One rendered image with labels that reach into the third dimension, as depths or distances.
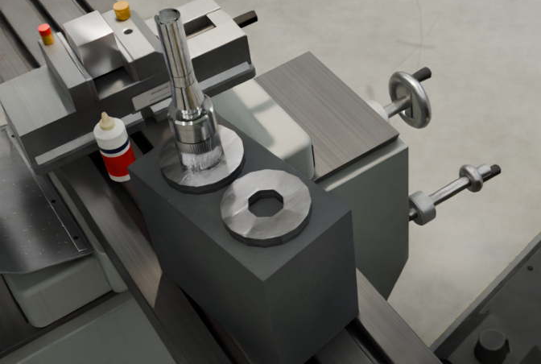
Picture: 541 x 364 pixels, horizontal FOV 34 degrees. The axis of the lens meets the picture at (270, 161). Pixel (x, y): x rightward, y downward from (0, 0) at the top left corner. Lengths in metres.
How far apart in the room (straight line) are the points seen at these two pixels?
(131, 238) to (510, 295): 0.62
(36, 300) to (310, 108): 0.57
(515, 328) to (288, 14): 1.74
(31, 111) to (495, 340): 0.72
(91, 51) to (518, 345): 0.74
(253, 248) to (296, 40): 2.00
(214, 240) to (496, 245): 1.45
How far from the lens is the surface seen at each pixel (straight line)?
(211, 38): 1.28
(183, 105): 0.86
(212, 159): 0.91
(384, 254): 1.67
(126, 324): 1.40
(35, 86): 1.29
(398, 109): 1.67
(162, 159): 0.94
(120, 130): 1.15
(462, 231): 2.27
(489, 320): 1.39
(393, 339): 1.01
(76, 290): 1.31
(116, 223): 1.16
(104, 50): 1.22
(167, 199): 0.91
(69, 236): 1.26
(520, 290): 1.46
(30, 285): 1.28
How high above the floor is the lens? 1.78
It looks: 46 degrees down
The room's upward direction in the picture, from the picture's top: 9 degrees counter-clockwise
